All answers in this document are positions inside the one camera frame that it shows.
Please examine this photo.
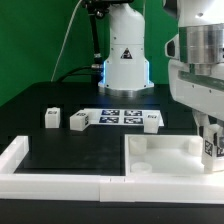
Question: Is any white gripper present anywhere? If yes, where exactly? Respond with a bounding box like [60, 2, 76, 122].
[164, 34, 224, 138]

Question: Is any white square tabletop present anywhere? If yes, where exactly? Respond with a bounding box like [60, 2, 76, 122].
[125, 134, 224, 176]

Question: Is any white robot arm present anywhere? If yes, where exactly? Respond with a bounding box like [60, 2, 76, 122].
[99, 0, 224, 137]

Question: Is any white U-shaped fence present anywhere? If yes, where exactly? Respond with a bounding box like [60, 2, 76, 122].
[0, 136, 224, 204]

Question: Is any white marker sheet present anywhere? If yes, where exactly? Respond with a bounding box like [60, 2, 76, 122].
[84, 108, 164, 126]

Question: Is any black cable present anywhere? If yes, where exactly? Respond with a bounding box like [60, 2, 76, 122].
[59, 65, 101, 83]

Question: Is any white cable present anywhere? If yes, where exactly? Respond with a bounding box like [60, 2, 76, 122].
[49, 0, 83, 83]

